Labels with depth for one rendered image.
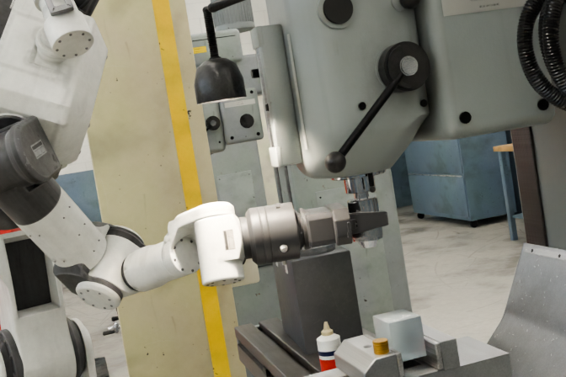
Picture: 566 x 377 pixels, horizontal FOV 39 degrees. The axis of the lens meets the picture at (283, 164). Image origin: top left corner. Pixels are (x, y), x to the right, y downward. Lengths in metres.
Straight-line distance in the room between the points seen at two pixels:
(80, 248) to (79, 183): 8.81
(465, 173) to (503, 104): 7.28
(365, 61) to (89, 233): 0.54
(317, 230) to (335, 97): 0.21
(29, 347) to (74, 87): 0.56
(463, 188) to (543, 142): 7.08
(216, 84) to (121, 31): 1.82
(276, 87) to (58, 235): 0.42
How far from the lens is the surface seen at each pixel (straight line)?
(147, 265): 1.32
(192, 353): 3.00
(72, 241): 1.33
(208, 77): 1.12
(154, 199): 2.90
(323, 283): 1.57
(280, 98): 1.18
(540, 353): 1.43
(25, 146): 1.23
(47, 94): 1.32
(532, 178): 1.50
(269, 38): 1.19
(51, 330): 1.67
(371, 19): 1.16
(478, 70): 1.20
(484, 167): 8.60
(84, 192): 10.16
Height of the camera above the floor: 1.40
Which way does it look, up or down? 3 degrees down
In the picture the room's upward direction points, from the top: 9 degrees counter-clockwise
